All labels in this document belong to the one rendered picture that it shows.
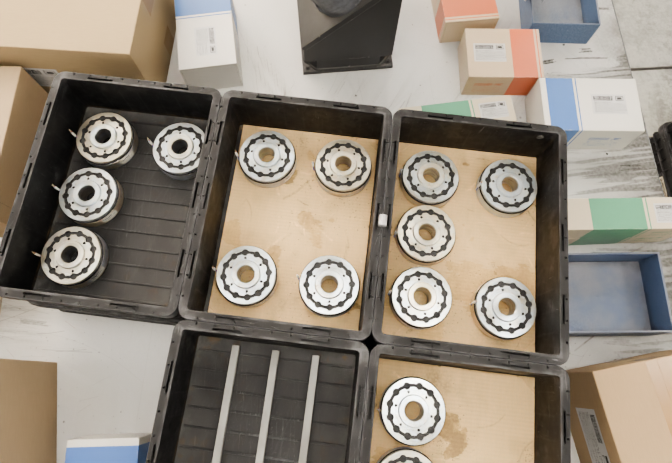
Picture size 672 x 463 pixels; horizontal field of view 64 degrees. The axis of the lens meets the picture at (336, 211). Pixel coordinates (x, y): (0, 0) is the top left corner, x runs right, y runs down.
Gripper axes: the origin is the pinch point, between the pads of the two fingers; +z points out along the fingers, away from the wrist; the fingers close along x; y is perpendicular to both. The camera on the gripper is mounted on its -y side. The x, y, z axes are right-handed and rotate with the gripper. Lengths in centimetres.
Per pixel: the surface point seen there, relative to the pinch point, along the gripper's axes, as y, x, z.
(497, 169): 49, -13, -11
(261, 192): 53, -56, -8
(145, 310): 77, -71, -18
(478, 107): 30.6, -12.9, -0.7
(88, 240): 64, -85, -11
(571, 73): 17.9, 10.4, 5.3
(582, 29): 10.0, 11.4, 0.0
